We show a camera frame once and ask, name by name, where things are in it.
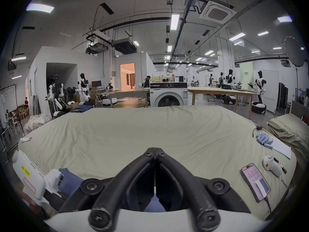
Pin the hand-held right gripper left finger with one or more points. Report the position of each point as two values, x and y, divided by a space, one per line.
125 177

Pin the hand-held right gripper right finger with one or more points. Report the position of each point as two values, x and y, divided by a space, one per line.
183 177

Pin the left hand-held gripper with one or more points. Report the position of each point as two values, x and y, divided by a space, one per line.
29 175

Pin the person's left hand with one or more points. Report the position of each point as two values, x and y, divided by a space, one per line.
30 205

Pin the small white object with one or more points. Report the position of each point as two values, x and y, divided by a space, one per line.
25 139

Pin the bed with beige sheet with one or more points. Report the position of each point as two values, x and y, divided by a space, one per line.
144 129

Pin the pile of white cloths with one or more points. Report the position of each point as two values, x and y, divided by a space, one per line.
36 123

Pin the smartphone with pink case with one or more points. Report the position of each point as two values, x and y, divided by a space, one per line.
256 181

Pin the round wooden table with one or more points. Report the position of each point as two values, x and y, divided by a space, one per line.
130 104

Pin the black clothes rack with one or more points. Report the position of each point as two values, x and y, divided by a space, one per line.
17 100

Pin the folded dark blue garment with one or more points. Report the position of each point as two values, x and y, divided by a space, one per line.
81 109

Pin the white washing machine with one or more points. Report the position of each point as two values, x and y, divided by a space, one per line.
169 94

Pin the long wooden table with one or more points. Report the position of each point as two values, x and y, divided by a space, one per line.
222 90
128 92

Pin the white humanoid robot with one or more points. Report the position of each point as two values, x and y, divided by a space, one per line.
56 93
83 87
259 86
229 80

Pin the white hand controller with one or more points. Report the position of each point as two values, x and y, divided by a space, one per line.
270 165

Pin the group of blue batteries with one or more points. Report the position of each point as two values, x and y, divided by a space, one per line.
264 139

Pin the white paper sheet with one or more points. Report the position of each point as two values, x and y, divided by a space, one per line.
282 150

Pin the brown headboard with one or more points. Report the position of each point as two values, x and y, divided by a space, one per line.
298 110

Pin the black reflector on stand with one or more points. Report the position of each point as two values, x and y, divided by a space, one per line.
294 51

